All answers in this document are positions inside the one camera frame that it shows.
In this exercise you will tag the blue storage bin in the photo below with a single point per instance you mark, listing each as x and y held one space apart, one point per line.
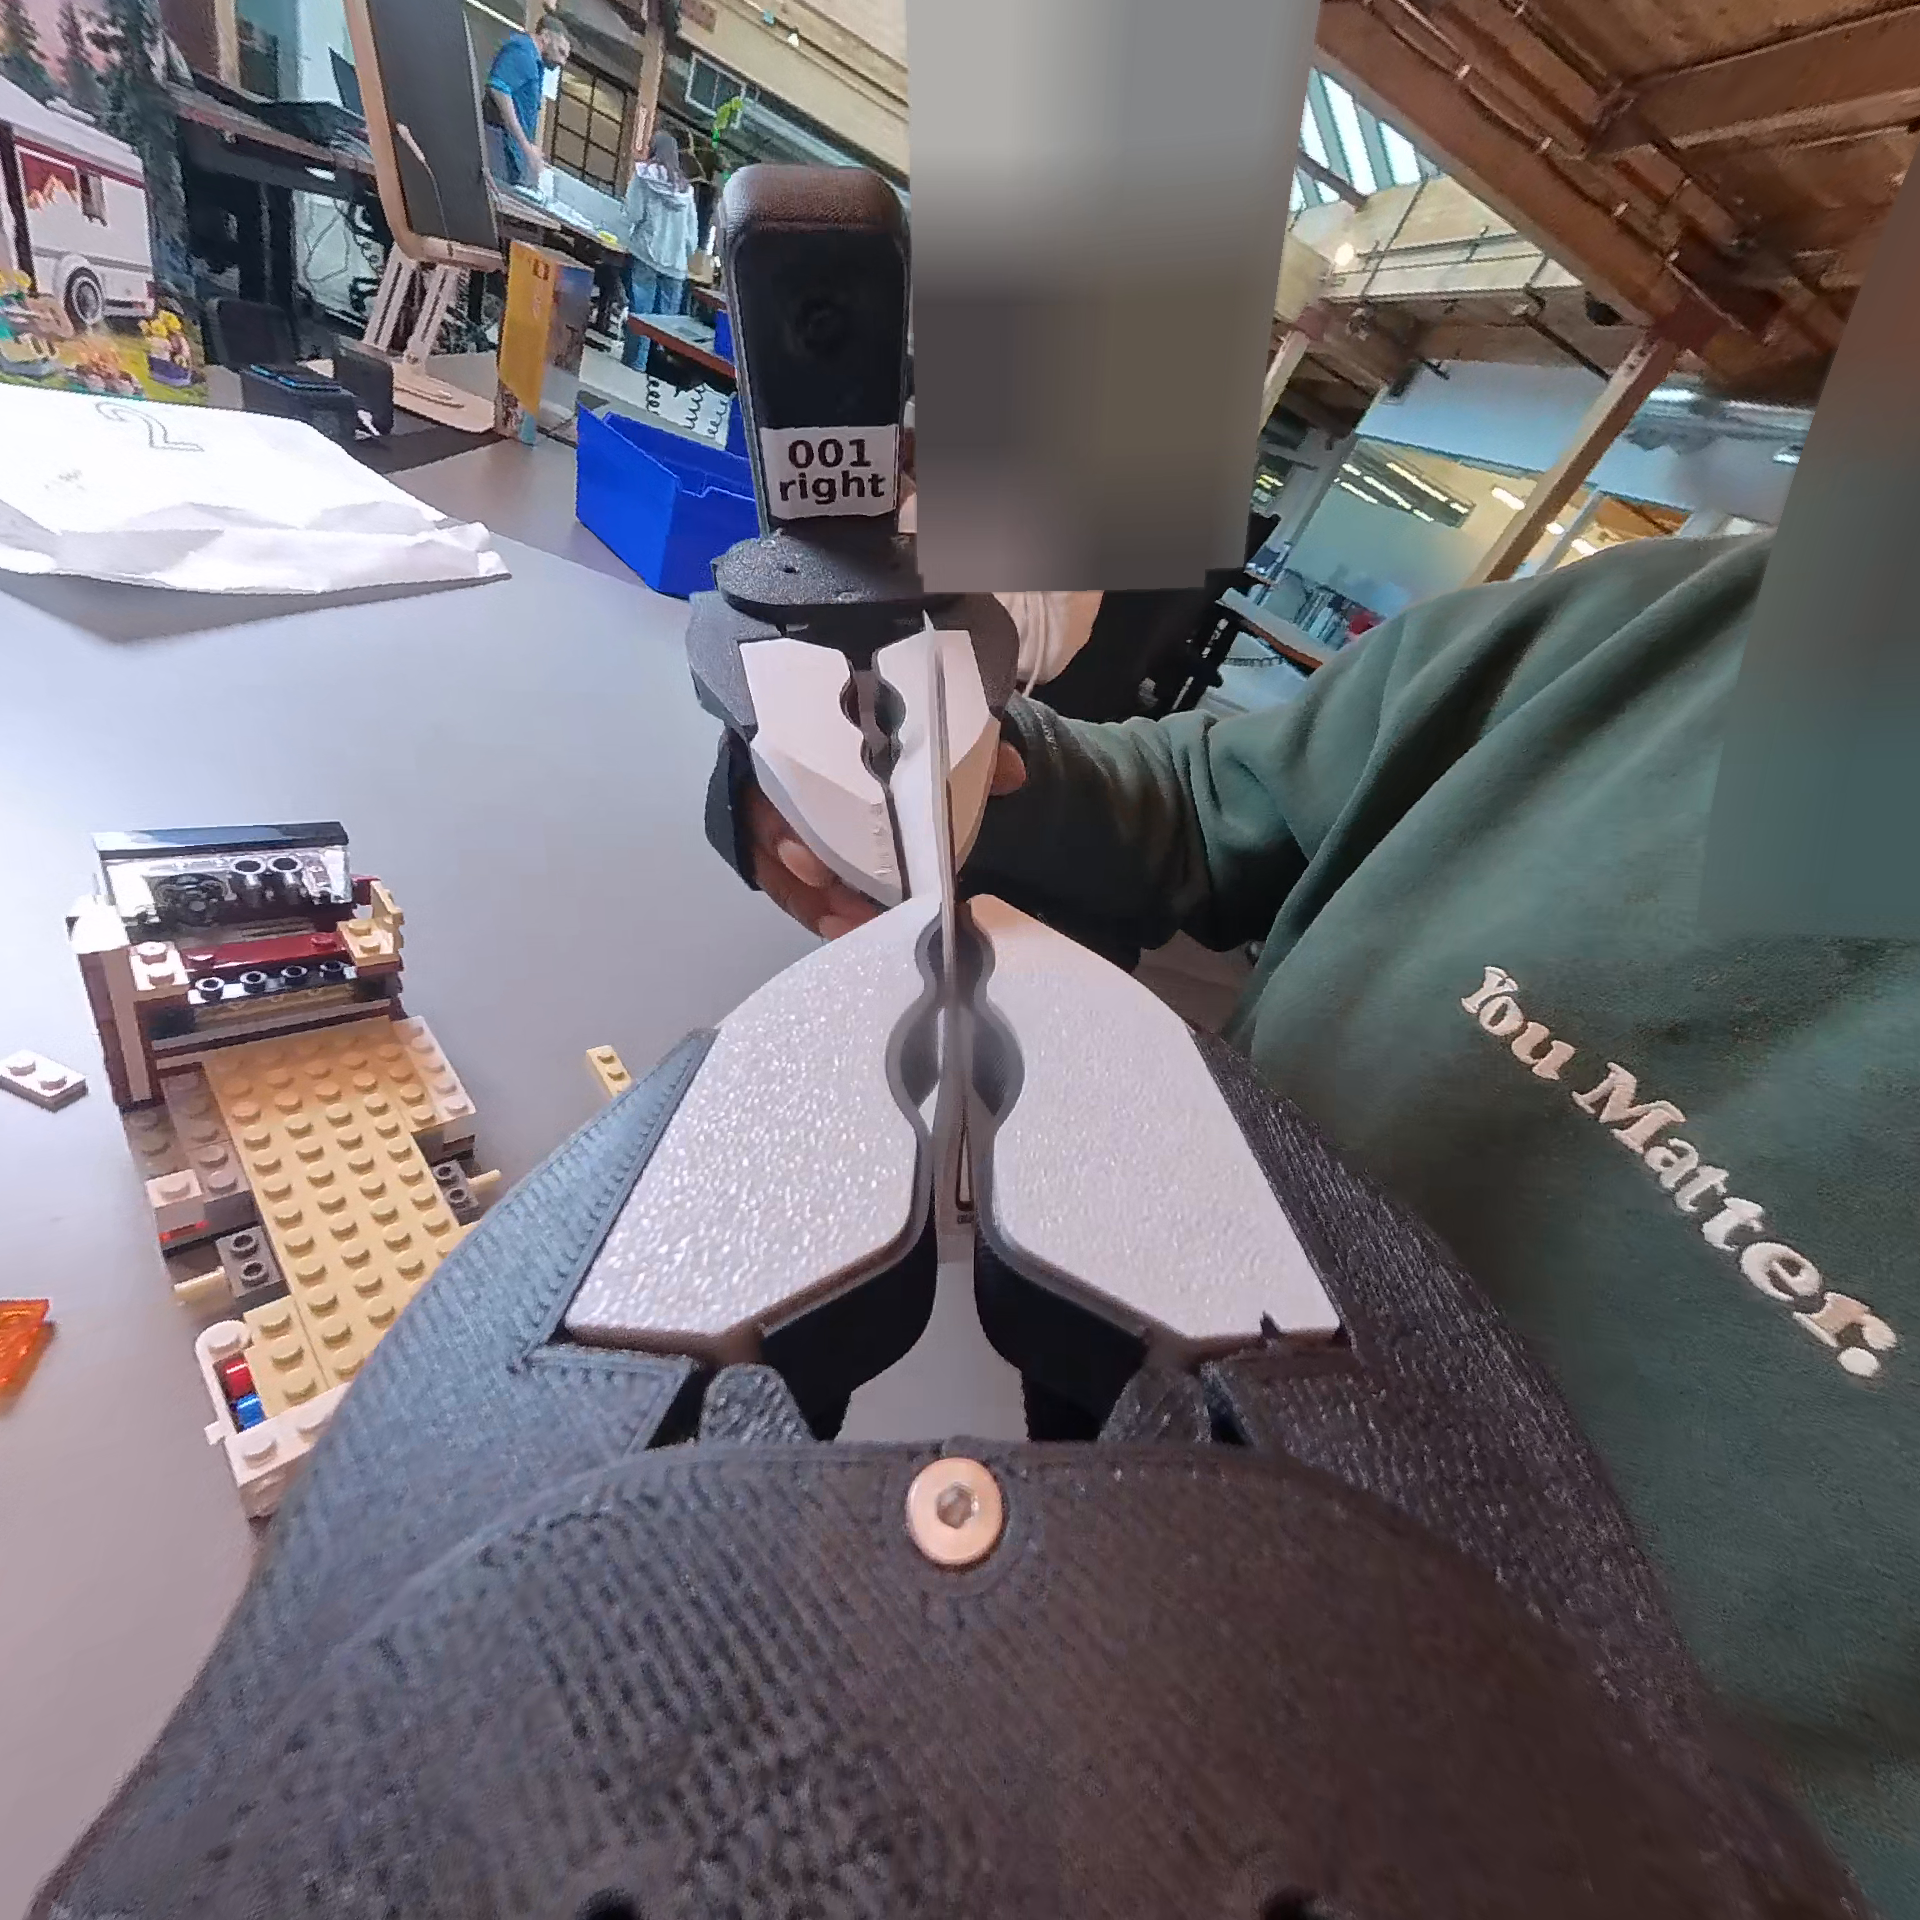
661 497

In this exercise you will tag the white small brick plate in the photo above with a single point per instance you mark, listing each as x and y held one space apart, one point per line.
37 1078

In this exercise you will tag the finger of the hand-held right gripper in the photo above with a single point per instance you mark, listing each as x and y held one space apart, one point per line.
803 737
958 752

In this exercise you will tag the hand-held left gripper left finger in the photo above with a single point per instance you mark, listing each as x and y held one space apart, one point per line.
751 1170

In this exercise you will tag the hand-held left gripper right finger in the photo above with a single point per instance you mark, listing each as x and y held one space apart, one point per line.
1139 1170

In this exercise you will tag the grey desk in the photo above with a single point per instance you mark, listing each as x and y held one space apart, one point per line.
450 719

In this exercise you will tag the person in green sweatshirt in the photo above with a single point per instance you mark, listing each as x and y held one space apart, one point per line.
1577 1351

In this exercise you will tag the red toy brick truck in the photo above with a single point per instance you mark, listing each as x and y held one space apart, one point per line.
315 1139

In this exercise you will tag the wooden easel stand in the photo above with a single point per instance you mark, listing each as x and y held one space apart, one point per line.
436 151

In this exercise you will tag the person's right hand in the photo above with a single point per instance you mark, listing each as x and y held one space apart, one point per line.
809 901

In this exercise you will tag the yellow cardboard box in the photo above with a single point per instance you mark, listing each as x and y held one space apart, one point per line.
538 336

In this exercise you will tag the person's right forearm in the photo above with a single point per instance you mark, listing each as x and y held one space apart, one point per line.
1139 810

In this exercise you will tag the white paper bag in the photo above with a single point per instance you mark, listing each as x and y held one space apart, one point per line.
223 497

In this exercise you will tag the tan long brick plate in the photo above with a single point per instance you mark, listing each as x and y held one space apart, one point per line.
609 1063

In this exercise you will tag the black case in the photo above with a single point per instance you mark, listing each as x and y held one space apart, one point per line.
323 393

